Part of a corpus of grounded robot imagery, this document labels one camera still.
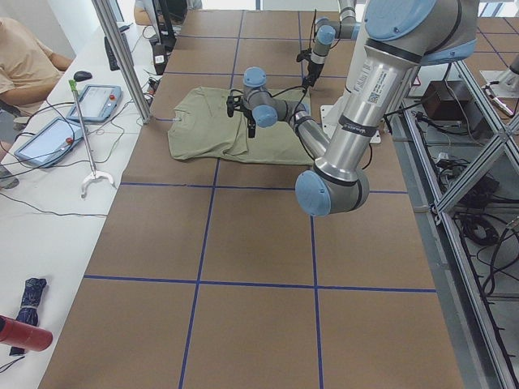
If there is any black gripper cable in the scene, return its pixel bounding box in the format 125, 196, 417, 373
230, 83, 309, 102

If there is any teach pendant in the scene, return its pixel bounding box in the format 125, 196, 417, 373
73, 84, 122, 124
14, 118, 83, 168

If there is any reacher grabber stick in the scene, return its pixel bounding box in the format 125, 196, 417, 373
68, 79, 117, 199

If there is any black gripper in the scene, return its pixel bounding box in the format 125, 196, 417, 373
296, 49, 324, 89
225, 95, 256, 139

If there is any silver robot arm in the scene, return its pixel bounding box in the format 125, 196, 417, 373
226, 1, 478, 216
296, 1, 360, 91

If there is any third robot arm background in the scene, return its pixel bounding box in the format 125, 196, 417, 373
480, 56, 518, 118

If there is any black computer mouse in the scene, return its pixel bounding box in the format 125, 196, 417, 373
73, 71, 92, 82

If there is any black power box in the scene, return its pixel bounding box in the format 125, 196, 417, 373
422, 80, 487, 132

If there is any red water bottle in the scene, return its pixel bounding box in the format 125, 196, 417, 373
1, 316, 54, 352

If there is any lower teach pendant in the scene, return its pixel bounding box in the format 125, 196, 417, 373
14, 118, 83, 168

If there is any upper teach pendant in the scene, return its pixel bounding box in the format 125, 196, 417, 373
73, 84, 122, 124

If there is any person in beige shirt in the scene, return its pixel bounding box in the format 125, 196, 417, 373
1, 17, 72, 116

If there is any folded navy umbrella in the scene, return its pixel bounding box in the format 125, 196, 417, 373
15, 277, 48, 351

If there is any olive green long-sleeve shirt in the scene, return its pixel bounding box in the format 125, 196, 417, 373
168, 87, 312, 165

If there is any aluminium frame post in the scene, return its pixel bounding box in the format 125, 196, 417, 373
92, 0, 151, 124

